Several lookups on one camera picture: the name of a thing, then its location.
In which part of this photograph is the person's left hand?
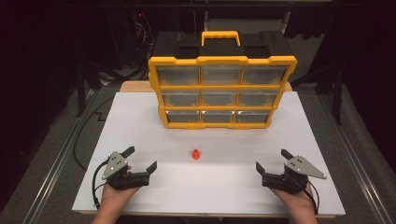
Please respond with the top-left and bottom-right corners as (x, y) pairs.
(101, 183), (141, 205)

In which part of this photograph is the yellow black drawer organizer cabinet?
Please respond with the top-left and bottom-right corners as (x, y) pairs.
(148, 30), (298, 131)

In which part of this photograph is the black floor cable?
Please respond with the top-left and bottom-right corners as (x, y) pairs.
(72, 95), (117, 172)

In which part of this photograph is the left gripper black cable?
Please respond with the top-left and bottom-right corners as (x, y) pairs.
(91, 160), (110, 210)

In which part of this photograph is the aluminium floor rail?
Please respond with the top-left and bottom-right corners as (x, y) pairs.
(317, 92), (394, 224)
(21, 90), (96, 224)

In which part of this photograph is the grid of clear drawers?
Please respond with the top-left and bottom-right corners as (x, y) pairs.
(156, 64), (289, 124)

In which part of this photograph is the person's right hand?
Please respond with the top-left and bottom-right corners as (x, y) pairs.
(270, 186), (316, 213)

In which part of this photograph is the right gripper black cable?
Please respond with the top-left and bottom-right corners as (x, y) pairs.
(292, 175), (320, 217)

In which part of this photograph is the black metal stand leg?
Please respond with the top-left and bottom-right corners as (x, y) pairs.
(332, 69), (344, 126)

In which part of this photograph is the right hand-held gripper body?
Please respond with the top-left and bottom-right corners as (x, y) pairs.
(262, 155), (328, 194)

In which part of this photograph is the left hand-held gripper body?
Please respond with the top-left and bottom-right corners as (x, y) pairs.
(101, 150), (151, 191)

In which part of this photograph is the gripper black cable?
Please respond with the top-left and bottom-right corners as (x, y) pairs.
(91, 160), (110, 210)
(292, 175), (320, 217)

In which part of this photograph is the bundle of dark cables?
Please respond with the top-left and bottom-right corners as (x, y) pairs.
(132, 11), (155, 80)

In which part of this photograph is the clear plastic organizer drawer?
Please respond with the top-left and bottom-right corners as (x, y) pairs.
(200, 90), (240, 107)

